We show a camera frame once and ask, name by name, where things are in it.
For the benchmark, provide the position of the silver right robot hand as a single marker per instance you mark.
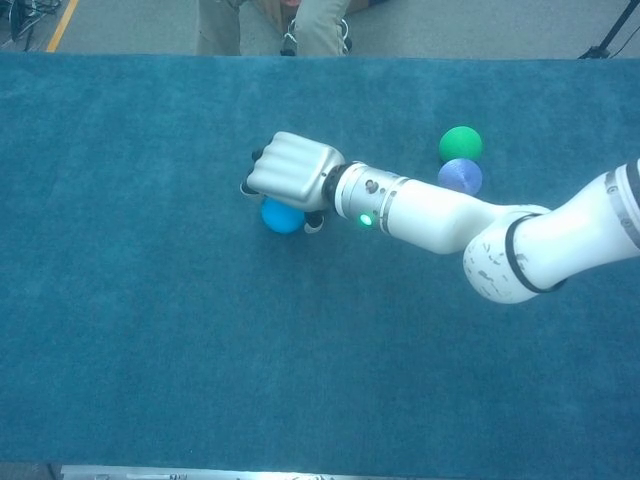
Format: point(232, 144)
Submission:
point(295, 167)

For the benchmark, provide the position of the large cyan ball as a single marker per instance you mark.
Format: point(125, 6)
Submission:
point(280, 220)

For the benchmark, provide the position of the violet ribbed ball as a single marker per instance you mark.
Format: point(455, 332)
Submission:
point(460, 175)

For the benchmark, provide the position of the green ball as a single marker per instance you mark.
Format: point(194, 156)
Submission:
point(460, 145)

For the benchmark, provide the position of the person in khaki trousers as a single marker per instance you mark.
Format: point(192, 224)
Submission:
point(320, 30)

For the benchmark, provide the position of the teal table cloth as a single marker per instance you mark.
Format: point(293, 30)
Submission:
point(150, 300)

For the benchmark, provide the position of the black tripod stand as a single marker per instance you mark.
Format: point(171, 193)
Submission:
point(597, 50)

